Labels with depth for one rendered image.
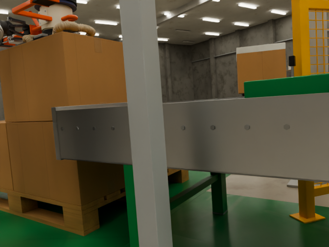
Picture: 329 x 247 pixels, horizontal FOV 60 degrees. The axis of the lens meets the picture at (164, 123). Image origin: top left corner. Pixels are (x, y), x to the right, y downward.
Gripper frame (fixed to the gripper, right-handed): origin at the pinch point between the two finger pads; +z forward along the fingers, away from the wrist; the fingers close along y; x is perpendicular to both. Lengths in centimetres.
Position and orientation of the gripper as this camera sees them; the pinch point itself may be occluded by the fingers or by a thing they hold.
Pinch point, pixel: (32, 32)
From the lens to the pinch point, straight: 199.2
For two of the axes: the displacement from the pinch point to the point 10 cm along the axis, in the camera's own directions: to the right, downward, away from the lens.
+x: 8.2, -0.1, -5.7
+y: 0.7, 9.9, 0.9
